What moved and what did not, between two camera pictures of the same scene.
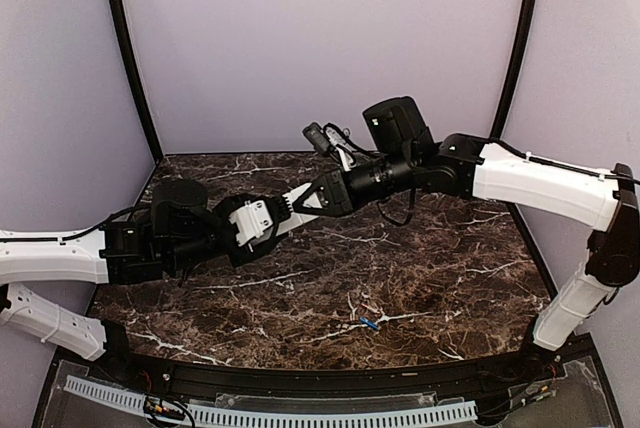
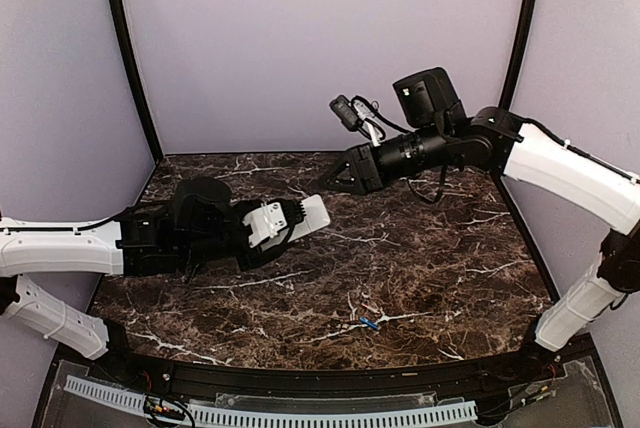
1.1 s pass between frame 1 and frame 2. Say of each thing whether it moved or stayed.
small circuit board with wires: stayed
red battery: stayed
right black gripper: moved
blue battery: stayed
